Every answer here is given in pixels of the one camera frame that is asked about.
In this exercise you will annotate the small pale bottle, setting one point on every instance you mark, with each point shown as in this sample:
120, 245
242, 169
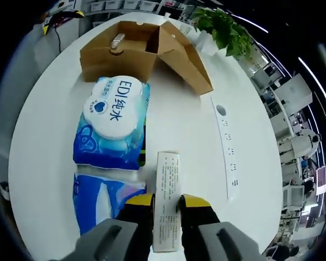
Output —
116, 40

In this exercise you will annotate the brown cardboard shoe box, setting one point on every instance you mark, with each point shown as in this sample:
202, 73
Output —
119, 65

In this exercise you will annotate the white printed paper carton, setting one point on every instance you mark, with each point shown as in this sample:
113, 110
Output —
167, 176

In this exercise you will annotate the white table socket strip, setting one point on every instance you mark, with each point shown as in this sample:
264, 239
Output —
228, 152

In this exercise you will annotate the silver green mask sachet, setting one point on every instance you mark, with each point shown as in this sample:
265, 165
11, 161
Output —
143, 160

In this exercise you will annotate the green potted plant white pot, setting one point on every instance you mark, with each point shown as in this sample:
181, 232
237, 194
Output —
222, 30

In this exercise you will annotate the blue white tissue pack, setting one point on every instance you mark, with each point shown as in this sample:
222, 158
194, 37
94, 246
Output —
97, 195

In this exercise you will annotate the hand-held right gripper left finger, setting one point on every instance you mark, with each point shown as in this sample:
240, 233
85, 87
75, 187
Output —
108, 242

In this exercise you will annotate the blue white wet wipes pack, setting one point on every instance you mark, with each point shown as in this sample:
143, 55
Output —
111, 114

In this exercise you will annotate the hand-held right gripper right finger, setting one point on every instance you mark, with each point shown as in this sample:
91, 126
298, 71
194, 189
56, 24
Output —
222, 244

